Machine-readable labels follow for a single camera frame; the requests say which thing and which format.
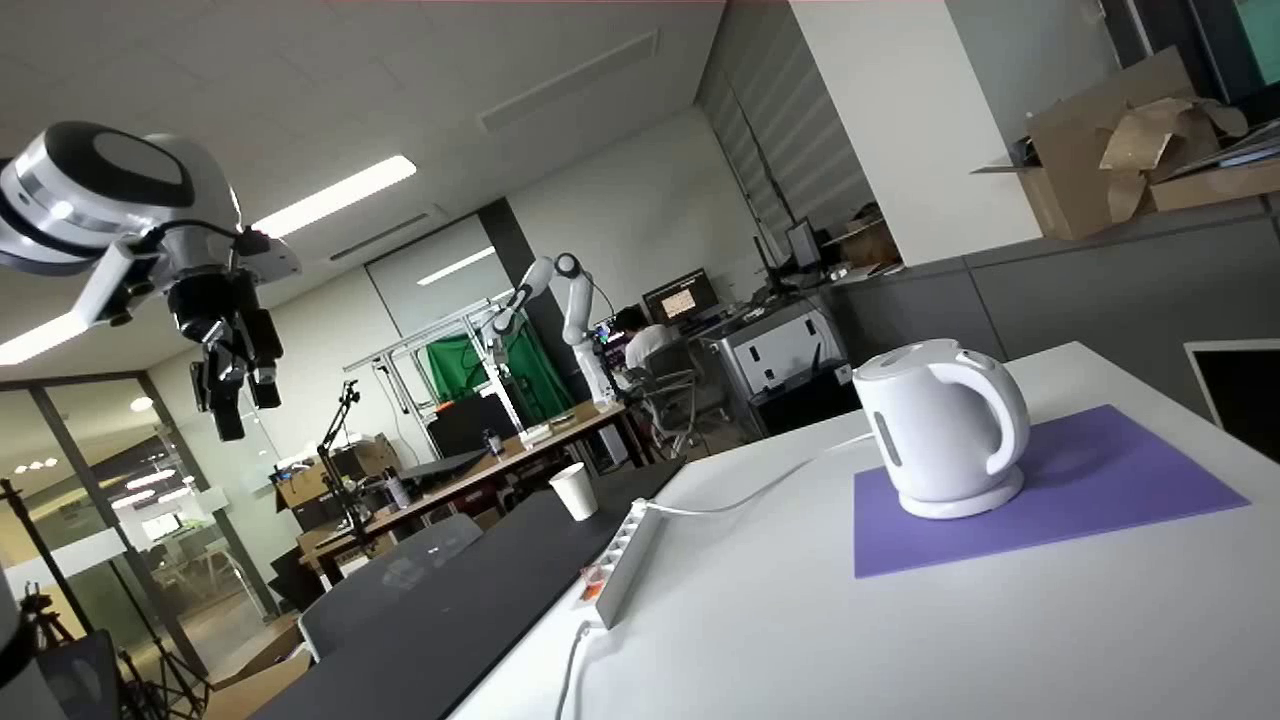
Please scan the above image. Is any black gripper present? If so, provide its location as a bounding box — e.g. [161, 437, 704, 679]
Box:
[169, 271, 283, 440]

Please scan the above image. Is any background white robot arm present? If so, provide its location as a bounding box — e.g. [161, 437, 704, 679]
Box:
[493, 252, 620, 413]

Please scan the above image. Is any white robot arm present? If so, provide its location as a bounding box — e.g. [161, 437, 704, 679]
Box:
[0, 122, 301, 440]

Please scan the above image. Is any wooden desk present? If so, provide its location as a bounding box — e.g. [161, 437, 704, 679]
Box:
[301, 403, 648, 570]

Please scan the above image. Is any green cloth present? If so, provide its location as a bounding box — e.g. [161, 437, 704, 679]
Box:
[416, 320, 572, 426]

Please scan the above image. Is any white paper cup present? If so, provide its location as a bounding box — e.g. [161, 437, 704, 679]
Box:
[553, 465, 594, 524]

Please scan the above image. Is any white power strip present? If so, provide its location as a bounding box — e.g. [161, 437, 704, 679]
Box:
[581, 502, 664, 629]

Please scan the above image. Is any grey cabinet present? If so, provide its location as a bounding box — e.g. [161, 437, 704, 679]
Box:
[720, 302, 847, 403]

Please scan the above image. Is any white electric kettle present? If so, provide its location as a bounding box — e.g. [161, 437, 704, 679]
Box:
[852, 337, 1032, 520]

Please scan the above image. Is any purple mat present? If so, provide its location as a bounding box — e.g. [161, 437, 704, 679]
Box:
[852, 403, 1244, 578]

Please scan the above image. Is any cardboard box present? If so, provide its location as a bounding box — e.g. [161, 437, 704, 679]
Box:
[987, 49, 1280, 240]

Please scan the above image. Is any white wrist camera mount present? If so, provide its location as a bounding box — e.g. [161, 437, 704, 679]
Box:
[70, 222, 301, 324]

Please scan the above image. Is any black camera tripod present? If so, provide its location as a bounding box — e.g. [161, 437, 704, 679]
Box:
[0, 481, 213, 720]

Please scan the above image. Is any white power strip cable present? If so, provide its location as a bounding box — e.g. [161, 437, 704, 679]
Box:
[553, 427, 874, 720]

